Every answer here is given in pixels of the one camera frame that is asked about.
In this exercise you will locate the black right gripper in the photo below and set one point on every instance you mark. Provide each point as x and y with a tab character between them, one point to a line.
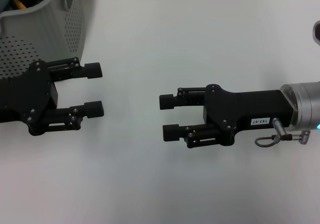
250	106

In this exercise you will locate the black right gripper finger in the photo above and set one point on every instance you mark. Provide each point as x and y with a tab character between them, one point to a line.
171	132

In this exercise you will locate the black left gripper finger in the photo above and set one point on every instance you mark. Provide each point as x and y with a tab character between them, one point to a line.
167	101

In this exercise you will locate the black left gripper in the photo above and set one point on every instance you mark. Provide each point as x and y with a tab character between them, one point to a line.
27	96

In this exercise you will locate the grey perforated plastic storage basket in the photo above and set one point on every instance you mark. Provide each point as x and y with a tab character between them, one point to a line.
50	33

